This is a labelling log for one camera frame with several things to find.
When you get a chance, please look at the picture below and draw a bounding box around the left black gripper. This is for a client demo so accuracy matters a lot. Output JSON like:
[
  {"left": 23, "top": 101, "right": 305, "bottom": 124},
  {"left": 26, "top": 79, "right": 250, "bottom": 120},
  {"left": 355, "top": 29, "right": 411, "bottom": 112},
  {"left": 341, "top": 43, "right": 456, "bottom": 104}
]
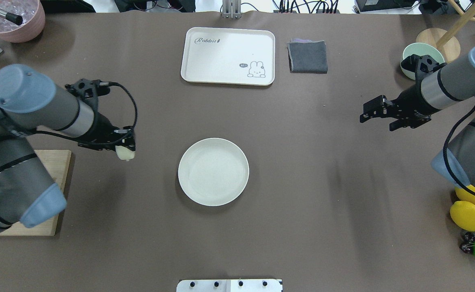
[{"left": 77, "top": 113, "right": 136, "bottom": 151}]

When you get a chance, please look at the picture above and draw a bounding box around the yellow lemon far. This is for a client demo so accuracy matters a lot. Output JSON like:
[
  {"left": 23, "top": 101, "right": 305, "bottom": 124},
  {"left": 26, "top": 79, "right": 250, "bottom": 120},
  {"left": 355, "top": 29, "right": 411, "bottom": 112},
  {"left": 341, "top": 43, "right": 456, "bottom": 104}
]
[{"left": 454, "top": 185, "right": 475, "bottom": 205}]

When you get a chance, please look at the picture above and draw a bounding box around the grey folded cloth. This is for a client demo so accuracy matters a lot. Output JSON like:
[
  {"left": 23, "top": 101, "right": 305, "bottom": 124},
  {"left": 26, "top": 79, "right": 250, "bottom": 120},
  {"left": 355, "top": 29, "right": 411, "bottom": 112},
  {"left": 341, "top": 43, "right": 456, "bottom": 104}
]
[{"left": 287, "top": 39, "right": 328, "bottom": 74}]

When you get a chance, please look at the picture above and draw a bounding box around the cream rabbit tray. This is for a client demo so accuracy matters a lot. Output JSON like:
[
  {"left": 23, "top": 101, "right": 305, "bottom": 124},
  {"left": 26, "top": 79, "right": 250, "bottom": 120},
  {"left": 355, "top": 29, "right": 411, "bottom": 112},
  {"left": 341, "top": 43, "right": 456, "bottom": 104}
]
[{"left": 180, "top": 27, "right": 275, "bottom": 86}]

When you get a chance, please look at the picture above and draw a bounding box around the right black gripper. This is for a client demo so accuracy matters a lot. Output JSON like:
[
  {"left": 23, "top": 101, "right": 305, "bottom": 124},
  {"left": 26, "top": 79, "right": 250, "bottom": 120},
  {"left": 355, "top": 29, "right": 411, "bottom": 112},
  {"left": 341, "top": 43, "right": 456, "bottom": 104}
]
[{"left": 359, "top": 84, "right": 434, "bottom": 132}]

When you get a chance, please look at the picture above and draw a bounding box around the pink bowl of ice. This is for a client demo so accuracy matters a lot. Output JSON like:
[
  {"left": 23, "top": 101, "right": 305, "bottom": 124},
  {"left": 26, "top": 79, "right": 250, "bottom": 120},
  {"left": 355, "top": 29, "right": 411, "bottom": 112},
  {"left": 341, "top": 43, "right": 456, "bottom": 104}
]
[{"left": 0, "top": 0, "right": 45, "bottom": 43}]

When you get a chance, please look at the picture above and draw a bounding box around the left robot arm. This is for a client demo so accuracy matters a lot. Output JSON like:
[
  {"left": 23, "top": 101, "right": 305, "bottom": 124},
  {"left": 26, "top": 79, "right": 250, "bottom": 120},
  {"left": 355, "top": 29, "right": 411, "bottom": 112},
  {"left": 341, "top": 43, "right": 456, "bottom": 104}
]
[{"left": 0, "top": 64, "right": 137, "bottom": 233}]

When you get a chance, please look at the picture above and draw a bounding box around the yellow lemon near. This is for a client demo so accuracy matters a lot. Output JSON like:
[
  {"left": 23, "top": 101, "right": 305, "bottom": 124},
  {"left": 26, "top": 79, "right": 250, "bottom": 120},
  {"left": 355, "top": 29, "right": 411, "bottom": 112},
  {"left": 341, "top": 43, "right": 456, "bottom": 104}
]
[{"left": 450, "top": 201, "right": 475, "bottom": 232}]

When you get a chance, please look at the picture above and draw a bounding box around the bamboo cutting board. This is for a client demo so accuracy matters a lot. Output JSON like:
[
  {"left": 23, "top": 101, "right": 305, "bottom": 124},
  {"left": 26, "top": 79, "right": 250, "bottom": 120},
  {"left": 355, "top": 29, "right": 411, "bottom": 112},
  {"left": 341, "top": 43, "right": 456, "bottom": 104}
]
[{"left": 0, "top": 150, "right": 73, "bottom": 236}]

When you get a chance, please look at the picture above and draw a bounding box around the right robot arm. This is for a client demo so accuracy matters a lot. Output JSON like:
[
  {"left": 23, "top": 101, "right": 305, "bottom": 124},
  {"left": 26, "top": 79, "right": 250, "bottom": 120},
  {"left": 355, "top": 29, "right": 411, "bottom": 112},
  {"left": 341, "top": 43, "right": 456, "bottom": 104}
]
[{"left": 359, "top": 47, "right": 475, "bottom": 187}]

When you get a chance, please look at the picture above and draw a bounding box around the cream round plate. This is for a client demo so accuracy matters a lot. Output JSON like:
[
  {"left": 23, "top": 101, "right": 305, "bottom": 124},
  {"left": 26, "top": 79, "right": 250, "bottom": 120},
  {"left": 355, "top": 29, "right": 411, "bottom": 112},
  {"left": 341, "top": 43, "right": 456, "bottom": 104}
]
[{"left": 178, "top": 138, "right": 249, "bottom": 206}]

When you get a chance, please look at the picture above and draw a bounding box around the dark cherry fruit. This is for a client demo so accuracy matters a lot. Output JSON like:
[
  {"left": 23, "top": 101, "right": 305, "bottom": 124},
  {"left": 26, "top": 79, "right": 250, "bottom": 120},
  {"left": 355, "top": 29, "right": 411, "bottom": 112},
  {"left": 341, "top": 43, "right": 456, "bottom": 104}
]
[{"left": 459, "top": 232, "right": 475, "bottom": 254}]

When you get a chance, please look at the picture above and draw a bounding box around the mint green bowl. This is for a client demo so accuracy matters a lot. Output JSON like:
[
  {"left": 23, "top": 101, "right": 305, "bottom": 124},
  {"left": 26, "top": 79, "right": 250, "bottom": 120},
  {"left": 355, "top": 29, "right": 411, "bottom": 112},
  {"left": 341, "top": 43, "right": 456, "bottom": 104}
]
[{"left": 400, "top": 43, "right": 445, "bottom": 81}]

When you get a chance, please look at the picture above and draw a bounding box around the aluminium frame post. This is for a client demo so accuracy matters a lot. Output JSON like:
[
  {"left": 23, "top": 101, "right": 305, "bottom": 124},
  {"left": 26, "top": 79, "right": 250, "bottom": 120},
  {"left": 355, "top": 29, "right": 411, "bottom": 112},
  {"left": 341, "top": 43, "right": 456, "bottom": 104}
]
[{"left": 221, "top": 0, "right": 242, "bottom": 19}]

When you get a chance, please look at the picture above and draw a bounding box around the white steamed bun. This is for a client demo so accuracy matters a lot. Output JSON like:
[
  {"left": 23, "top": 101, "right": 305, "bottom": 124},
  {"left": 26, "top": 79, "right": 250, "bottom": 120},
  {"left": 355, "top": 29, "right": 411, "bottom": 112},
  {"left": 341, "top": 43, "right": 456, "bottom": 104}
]
[{"left": 115, "top": 146, "right": 135, "bottom": 161}]

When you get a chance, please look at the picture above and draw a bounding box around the yellow lemon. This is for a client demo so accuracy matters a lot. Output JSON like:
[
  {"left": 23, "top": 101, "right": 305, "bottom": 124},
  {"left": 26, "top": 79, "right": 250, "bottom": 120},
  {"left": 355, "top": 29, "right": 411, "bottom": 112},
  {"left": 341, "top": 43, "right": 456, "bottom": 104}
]
[
  {"left": 454, "top": 185, "right": 475, "bottom": 205},
  {"left": 450, "top": 201, "right": 475, "bottom": 232}
]

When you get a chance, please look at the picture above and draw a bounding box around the wooden mug tree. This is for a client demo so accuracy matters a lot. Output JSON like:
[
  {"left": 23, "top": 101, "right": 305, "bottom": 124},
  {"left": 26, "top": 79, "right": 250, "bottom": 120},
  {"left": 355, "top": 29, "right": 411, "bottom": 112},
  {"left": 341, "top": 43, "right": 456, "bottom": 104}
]
[{"left": 415, "top": 0, "right": 475, "bottom": 62}]

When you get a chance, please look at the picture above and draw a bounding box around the metal black-tipped pestle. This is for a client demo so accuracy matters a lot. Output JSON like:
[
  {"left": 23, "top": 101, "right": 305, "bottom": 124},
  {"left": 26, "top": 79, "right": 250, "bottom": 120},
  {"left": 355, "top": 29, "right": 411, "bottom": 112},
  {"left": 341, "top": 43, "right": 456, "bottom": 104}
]
[{"left": 0, "top": 8, "right": 23, "bottom": 26}]

